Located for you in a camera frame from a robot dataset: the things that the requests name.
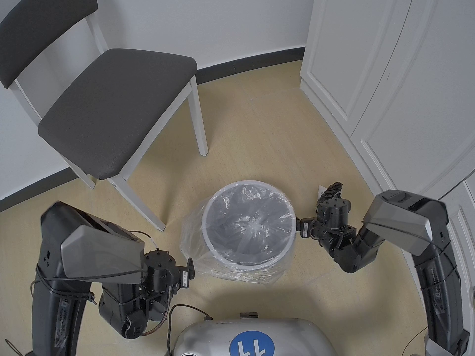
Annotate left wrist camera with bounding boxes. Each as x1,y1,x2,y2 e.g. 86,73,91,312
177,257,196,291

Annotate grey padded white chair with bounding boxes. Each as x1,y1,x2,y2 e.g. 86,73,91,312
0,0,209,233

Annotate white wardrobe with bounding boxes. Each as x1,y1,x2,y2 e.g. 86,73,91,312
300,0,475,356

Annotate clear plastic bag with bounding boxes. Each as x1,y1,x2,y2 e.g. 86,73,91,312
181,181,298,285

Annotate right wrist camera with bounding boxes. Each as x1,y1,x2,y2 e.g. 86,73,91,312
296,217,317,239

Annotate black plastic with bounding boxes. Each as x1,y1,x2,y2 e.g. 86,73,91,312
315,181,344,214

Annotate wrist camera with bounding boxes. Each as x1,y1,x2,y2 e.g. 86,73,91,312
177,257,196,291
296,217,317,239

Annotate black cable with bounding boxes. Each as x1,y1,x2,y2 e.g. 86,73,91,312
403,329,431,356
166,304,213,356

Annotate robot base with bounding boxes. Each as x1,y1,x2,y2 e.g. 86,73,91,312
174,312,336,356

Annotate white trash bin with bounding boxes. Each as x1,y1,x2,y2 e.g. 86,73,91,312
201,179,298,272

